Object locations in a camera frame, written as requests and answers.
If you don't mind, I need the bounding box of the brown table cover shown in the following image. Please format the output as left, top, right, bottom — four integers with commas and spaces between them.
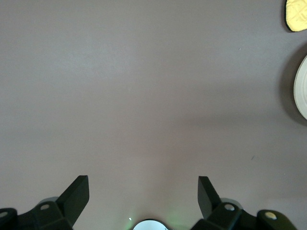
0, 0, 307, 230

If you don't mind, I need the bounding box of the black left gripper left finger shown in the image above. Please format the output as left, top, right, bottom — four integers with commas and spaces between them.
0, 175, 90, 230

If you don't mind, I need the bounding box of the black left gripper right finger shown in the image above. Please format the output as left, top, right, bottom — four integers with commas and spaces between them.
191, 176, 298, 230

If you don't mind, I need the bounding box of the round light wooden plate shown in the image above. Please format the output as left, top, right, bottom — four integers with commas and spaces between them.
293, 55, 307, 120

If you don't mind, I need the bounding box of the yellow quilted oven mitt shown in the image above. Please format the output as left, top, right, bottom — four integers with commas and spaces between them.
284, 0, 307, 33

